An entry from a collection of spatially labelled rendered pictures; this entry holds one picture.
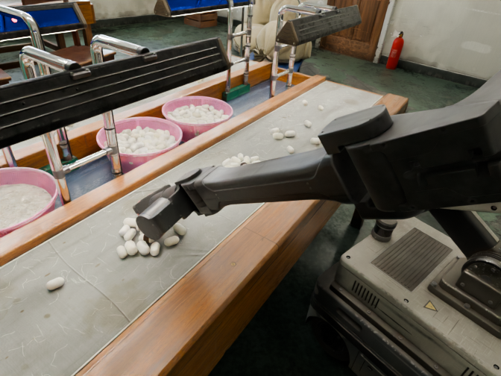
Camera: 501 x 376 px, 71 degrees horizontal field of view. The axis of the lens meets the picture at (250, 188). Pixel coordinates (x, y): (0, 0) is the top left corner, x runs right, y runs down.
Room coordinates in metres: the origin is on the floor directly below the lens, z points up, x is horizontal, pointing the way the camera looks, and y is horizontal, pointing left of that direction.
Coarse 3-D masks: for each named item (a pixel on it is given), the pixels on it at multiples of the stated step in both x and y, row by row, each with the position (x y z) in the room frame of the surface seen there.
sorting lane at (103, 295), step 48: (336, 96) 1.60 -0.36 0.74; (240, 144) 1.05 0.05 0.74; (288, 144) 1.08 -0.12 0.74; (144, 192) 0.73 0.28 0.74; (48, 240) 0.53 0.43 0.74; (96, 240) 0.54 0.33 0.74; (192, 240) 0.57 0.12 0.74; (0, 288) 0.40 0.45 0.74; (96, 288) 0.42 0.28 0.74; (144, 288) 0.43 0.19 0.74; (0, 336) 0.31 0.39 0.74; (48, 336) 0.32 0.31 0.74; (96, 336) 0.32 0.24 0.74
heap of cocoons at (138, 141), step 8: (136, 128) 1.09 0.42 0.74; (120, 136) 1.02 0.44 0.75; (128, 136) 1.05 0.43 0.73; (136, 136) 1.04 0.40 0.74; (144, 136) 1.06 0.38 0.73; (152, 136) 1.07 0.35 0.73; (160, 136) 1.06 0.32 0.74; (168, 136) 1.06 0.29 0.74; (104, 144) 0.97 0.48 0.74; (120, 144) 0.97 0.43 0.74; (128, 144) 0.97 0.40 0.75; (136, 144) 0.98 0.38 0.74; (144, 144) 1.00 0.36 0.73; (152, 144) 1.00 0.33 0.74; (160, 144) 1.00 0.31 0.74; (168, 144) 1.00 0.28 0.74; (120, 152) 0.93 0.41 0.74; (128, 152) 0.92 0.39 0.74; (136, 152) 0.93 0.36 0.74; (144, 152) 0.93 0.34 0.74
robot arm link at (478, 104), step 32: (480, 96) 0.29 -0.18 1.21; (416, 128) 0.26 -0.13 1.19; (448, 128) 0.24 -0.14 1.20; (480, 128) 0.24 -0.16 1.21; (352, 160) 0.30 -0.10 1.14; (384, 160) 0.27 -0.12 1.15; (416, 160) 0.27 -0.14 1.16; (448, 160) 0.24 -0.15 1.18; (480, 160) 0.24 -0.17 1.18; (384, 192) 0.27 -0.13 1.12; (416, 192) 0.25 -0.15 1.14; (448, 192) 0.24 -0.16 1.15; (480, 192) 0.23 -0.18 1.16
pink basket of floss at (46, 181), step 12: (12, 168) 0.75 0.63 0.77; (24, 168) 0.75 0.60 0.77; (0, 180) 0.73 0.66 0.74; (12, 180) 0.74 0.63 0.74; (24, 180) 0.74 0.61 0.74; (36, 180) 0.74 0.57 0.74; (48, 180) 0.73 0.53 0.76; (48, 192) 0.72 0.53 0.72; (48, 204) 0.61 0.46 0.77; (36, 216) 0.57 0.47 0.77; (12, 228) 0.53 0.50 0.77
